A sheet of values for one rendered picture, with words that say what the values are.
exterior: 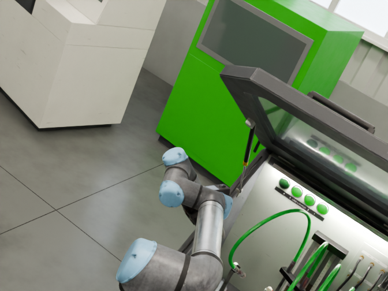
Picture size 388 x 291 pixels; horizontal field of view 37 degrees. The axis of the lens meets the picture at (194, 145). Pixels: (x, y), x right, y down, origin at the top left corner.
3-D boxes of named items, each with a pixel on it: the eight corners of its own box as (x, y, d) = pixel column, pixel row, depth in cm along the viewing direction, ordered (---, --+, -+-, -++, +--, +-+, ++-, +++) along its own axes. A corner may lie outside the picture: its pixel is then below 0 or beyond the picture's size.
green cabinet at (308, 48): (150, 138, 540) (219, -30, 472) (201, 127, 605) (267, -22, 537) (238, 205, 496) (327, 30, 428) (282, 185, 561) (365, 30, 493)
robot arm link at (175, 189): (197, 200, 170) (202, 175, 179) (161, 185, 170) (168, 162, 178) (188, 217, 175) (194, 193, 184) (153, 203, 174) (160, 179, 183)
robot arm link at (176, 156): (157, 164, 180) (163, 148, 186) (172, 191, 185) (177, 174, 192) (181, 159, 177) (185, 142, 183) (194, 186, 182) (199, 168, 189)
